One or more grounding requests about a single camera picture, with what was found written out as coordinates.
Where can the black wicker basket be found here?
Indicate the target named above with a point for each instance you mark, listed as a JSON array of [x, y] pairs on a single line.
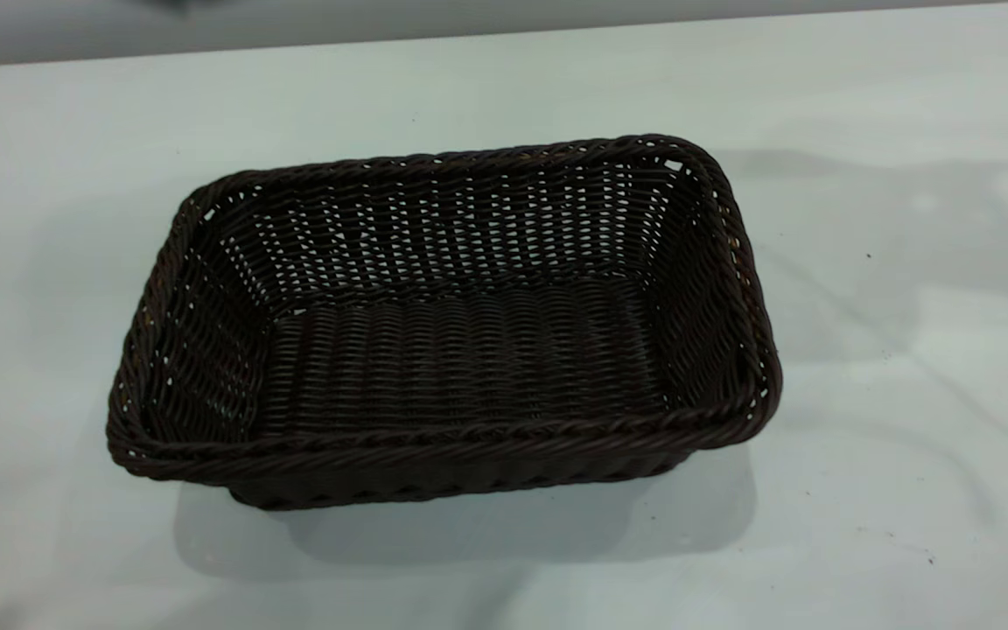
[[469, 350]]

